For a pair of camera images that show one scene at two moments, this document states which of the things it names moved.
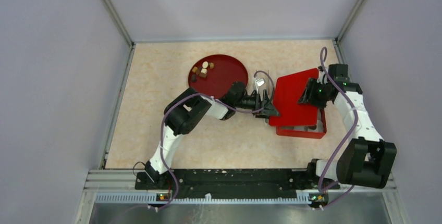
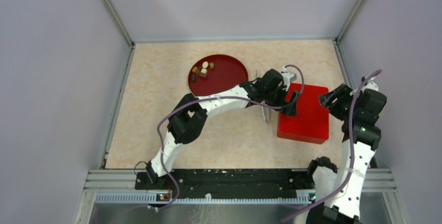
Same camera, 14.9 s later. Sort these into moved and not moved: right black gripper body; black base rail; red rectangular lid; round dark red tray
Moved: red rectangular lid; right black gripper body
Not moved: round dark red tray; black base rail
